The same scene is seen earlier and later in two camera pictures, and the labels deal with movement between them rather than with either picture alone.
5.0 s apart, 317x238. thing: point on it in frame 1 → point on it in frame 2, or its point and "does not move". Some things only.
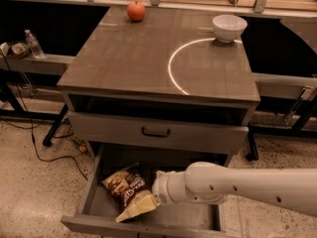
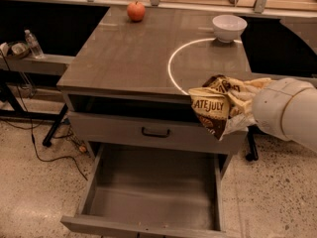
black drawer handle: x=161 y=135 does not move
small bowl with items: x=18 y=49 does not move
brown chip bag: x=129 y=187 → x=225 y=105
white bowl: x=228 y=28 does not move
